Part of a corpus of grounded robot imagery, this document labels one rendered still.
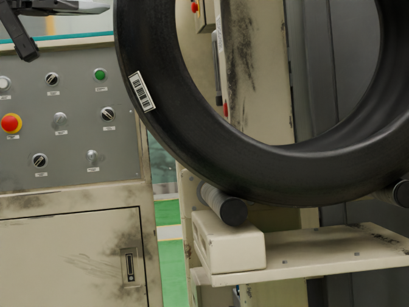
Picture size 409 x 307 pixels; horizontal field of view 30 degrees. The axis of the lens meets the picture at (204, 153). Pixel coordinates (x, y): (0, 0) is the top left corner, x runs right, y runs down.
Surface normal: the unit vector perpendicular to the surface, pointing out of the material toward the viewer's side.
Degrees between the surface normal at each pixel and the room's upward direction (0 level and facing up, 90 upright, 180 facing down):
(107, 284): 90
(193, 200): 90
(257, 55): 90
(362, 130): 82
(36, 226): 90
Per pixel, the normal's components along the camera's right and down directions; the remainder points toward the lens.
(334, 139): 0.00, -0.11
